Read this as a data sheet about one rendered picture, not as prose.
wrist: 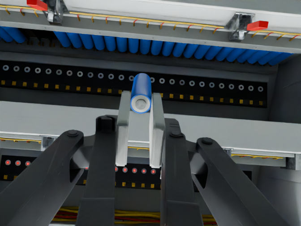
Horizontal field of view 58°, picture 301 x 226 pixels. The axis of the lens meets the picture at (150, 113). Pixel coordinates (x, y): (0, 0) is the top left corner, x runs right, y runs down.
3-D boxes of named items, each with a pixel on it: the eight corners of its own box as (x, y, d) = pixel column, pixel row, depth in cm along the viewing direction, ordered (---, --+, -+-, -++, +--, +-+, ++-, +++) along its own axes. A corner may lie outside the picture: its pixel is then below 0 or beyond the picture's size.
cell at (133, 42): (128, 43, 51) (128, 27, 44) (138, 44, 51) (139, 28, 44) (128, 52, 50) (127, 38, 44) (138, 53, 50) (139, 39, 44)
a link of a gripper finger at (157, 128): (153, 126, 16) (165, 127, 16) (152, 92, 23) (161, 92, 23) (149, 168, 17) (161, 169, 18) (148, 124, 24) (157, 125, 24)
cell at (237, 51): (225, 52, 52) (239, 38, 45) (235, 53, 52) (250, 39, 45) (225, 61, 51) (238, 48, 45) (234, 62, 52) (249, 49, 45)
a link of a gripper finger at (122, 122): (126, 167, 17) (114, 166, 17) (129, 123, 24) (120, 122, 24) (128, 124, 16) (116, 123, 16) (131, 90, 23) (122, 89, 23)
